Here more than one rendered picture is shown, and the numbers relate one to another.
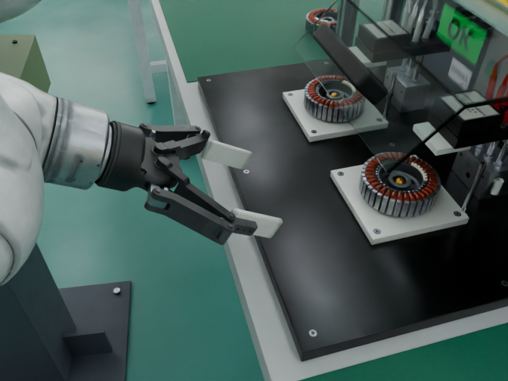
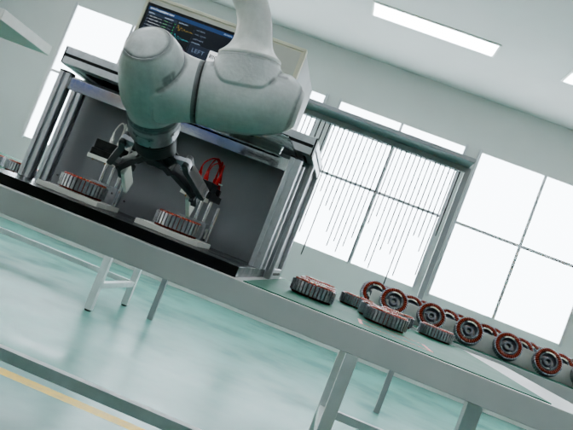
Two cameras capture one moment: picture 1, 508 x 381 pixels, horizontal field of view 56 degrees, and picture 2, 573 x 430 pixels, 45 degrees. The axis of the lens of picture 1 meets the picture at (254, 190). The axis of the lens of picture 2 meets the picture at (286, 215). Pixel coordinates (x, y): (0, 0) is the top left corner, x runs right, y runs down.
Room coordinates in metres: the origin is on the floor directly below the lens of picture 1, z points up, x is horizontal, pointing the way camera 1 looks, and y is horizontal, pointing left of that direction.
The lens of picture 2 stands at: (-0.28, 1.19, 0.83)
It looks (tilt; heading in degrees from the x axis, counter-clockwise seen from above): 3 degrees up; 292
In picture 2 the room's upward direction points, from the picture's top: 21 degrees clockwise
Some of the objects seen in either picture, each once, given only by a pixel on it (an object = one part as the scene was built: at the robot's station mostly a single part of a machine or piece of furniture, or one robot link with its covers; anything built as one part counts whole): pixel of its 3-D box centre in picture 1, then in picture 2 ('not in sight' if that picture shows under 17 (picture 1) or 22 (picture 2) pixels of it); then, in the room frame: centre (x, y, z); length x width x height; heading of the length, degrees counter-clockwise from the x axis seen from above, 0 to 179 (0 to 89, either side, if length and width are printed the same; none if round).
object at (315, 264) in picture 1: (367, 154); (125, 222); (0.64, -0.19, 0.76); 0.64 x 0.47 x 0.02; 16
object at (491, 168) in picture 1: (484, 168); (190, 229); (0.56, -0.35, 0.80); 0.07 x 0.05 x 0.06; 16
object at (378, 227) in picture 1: (395, 195); (174, 234); (0.52, -0.21, 0.78); 0.15 x 0.15 x 0.01; 16
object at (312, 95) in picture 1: (335, 97); (83, 186); (0.75, -0.15, 0.80); 0.11 x 0.11 x 0.04
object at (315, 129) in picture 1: (332, 109); (78, 195); (0.75, -0.15, 0.78); 0.15 x 0.15 x 0.01; 16
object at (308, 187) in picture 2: not in sight; (290, 224); (0.43, -0.65, 0.91); 0.28 x 0.03 x 0.32; 106
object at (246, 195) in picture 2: not in sight; (175, 173); (0.71, -0.43, 0.92); 0.66 x 0.01 x 0.30; 16
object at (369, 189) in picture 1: (398, 183); (177, 223); (0.52, -0.21, 0.80); 0.11 x 0.11 x 0.04
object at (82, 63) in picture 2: not in sight; (204, 119); (0.72, -0.49, 1.09); 0.68 x 0.44 x 0.05; 16
